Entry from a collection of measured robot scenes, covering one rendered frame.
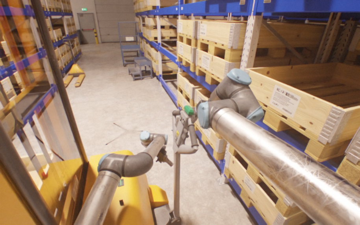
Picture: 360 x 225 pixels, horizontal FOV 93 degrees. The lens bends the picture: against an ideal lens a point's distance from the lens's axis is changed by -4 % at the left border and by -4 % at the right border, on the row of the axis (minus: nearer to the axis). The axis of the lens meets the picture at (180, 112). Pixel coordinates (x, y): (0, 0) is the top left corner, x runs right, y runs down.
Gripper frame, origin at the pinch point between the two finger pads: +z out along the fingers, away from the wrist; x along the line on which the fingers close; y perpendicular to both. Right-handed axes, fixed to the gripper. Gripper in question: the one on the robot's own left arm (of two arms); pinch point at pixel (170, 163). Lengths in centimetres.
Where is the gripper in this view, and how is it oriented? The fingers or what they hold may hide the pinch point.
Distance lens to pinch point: 157.4
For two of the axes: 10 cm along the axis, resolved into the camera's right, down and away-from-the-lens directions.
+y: -6.3, 3.7, -6.9
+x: 2.3, -7.6, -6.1
